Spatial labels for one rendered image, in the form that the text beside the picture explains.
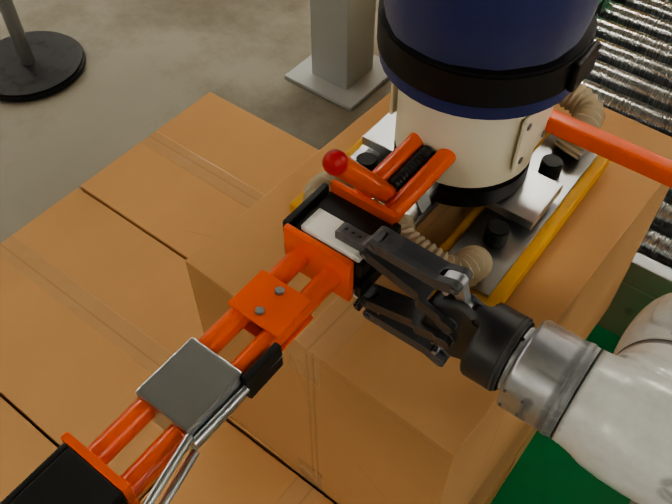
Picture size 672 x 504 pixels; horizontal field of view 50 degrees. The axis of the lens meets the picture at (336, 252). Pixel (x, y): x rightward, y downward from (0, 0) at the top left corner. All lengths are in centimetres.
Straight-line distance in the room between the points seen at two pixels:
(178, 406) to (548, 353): 31
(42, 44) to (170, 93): 57
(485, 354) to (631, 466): 14
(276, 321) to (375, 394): 18
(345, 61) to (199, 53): 61
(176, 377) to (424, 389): 29
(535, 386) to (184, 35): 251
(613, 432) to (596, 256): 38
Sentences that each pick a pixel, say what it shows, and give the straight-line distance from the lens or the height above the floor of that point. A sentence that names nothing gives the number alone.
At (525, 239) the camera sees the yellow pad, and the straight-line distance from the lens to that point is 90.
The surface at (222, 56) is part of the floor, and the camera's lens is 284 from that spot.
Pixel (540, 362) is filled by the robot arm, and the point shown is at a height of 112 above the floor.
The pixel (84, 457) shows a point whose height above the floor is 111.
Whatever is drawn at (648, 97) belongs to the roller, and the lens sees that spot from 193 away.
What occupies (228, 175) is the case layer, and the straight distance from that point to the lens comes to 158.
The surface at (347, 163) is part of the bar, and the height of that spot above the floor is 120.
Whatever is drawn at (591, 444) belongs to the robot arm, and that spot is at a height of 110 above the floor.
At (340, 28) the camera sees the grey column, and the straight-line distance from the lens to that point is 250.
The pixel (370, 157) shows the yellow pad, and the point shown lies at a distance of 94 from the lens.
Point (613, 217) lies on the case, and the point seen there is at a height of 94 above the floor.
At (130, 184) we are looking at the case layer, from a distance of 160.
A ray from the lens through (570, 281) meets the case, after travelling 92.
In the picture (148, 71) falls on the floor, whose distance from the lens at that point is 282.
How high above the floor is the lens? 165
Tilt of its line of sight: 51 degrees down
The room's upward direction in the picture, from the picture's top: straight up
